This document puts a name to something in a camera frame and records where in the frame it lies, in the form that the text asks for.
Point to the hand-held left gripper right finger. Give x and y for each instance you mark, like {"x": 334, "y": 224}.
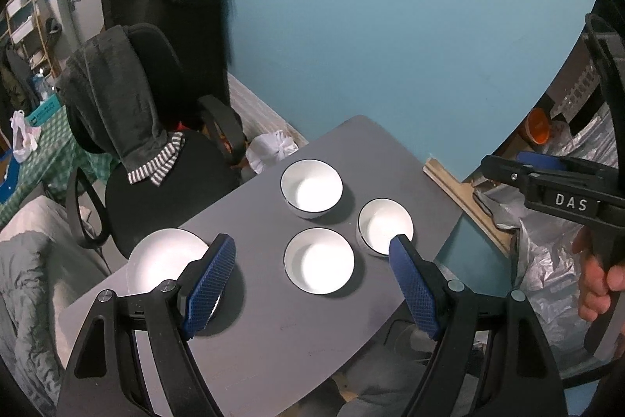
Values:
{"x": 415, "y": 285}

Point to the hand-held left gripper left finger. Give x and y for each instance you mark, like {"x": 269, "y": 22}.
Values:
{"x": 210, "y": 285}

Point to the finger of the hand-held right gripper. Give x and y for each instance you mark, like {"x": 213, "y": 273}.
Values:
{"x": 542, "y": 160}
{"x": 508, "y": 175}

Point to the white plate black rim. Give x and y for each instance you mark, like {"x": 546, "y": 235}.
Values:
{"x": 161, "y": 260}

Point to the white bowl black rim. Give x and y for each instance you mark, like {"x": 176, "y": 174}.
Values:
{"x": 319, "y": 260}
{"x": 383, "y": 226}
{"x": 311, "y": 190}

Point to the person's right hand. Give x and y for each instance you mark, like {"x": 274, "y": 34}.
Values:
{"x": 591, "y": 285}

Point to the orange bowl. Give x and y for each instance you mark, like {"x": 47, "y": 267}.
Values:
{"x": 539, "y": 126}

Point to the wooden plank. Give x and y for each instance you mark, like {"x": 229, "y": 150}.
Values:
{"x": 468, "y": 207}

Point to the silver plastic sheet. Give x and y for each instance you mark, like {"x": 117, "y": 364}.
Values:
{"x": 547, "y": 260}

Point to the black office chair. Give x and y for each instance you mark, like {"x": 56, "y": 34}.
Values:
{"x": 195, "y": 182}

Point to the striped grey white cloth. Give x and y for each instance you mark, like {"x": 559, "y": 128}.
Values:
{"x": 158, "y": 160}

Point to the white knotted bag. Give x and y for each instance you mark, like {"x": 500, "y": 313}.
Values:
{"x": 271, "y": 151}

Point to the grey duvet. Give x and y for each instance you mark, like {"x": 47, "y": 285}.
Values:
{"x": 29, "y": 299}

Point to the green checked blanket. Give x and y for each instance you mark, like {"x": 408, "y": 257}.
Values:
{"x": 58, "y": 153}

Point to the grey jacket on chair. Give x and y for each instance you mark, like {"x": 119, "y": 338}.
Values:
{"x": 112, "y": 104}

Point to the blue flat box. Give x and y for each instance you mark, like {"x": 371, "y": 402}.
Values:
{"x": 7, "y": 182}

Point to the white plastic bag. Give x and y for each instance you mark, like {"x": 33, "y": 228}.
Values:
{"x": 24, "y": 138}

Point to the teal storage box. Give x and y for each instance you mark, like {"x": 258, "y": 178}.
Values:
{"x": 46, "y": 111}

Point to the dark hanging jackets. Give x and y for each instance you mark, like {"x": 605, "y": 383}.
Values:
{"x": 12, "y": 80}

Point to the metal shelf rack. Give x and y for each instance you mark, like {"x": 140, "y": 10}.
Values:
{"x": 27, "y": 26}

